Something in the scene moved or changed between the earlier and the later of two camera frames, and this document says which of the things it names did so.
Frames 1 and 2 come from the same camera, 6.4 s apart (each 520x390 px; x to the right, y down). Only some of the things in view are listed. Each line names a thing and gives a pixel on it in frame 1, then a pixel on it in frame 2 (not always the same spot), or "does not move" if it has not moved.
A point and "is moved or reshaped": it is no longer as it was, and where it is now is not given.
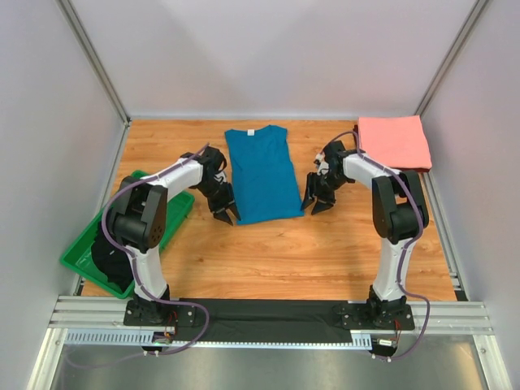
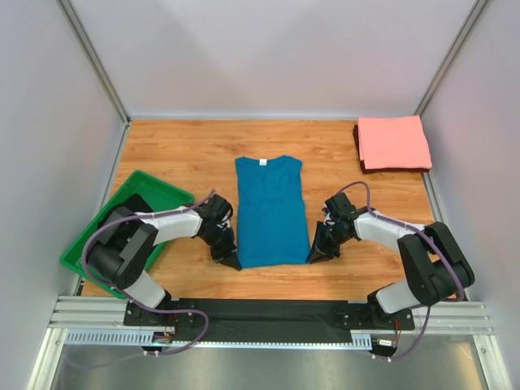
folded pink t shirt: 396,140 does not move
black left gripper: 222,204 -> 223,248
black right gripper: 318,192 -> 325,244
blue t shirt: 265,182 is moved or reshaped
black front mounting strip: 266,320 does not move
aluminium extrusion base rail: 106,315 does not move
